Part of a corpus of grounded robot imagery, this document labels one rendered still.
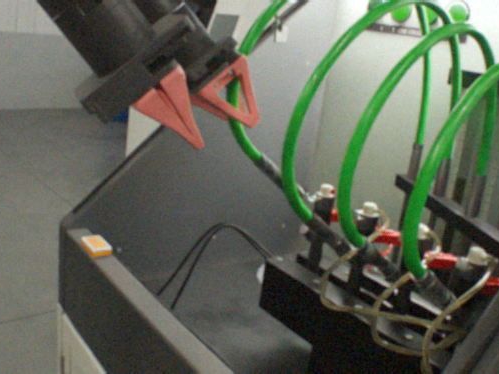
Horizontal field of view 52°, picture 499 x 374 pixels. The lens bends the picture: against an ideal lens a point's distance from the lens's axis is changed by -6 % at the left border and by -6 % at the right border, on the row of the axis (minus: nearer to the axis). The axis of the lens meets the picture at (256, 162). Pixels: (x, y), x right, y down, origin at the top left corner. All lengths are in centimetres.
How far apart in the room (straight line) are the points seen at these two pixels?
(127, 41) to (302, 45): 72
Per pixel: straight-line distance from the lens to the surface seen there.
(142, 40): 41
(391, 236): 71
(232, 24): 373
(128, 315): 71
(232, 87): 61
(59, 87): 759
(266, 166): 66
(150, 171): 94
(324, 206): 74
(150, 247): 100
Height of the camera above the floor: 130
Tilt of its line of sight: 14 degrees down
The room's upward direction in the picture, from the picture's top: 8 degrees clockwise
